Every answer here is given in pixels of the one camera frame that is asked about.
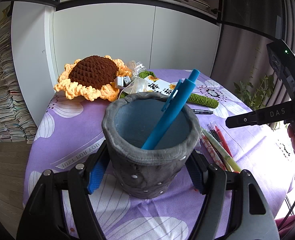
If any white bookshelf cabinet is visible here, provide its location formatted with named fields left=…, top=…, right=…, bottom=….
left=8, top=0, right=220, bottom=124

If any grey felt pen holder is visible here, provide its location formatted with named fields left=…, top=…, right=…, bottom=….
left=102, top=92, right=201, bottom=199

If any black marker pen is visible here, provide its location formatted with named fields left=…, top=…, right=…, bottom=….
left=192, top=109, right=214, bottom=115

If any pink checked pen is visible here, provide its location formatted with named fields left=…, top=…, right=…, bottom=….
left=201, top=134, right=227, bottom=171

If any pink curtain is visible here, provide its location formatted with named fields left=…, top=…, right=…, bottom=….
left=211, top=17, right=295, bottom=98

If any sunflower gift card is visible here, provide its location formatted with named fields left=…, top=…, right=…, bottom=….
left=144, top=75, right=176, bottom=96

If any blue pen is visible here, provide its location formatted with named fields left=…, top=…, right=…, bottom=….
left=142, top=69, right=200, bottom=150

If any transparent ribbon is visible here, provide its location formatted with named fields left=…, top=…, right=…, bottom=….
left=119, top=60, right=148, bottom=98

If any green potted plant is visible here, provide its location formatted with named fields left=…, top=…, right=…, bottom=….
left=233, top=73, right=280, bottom=131

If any crochet sunflower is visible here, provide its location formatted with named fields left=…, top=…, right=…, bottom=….
left=53, top=55, right=220, bottom=110

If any stack of papers on floor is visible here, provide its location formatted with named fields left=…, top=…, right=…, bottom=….
left=0, top=16, right=37, bottom=144

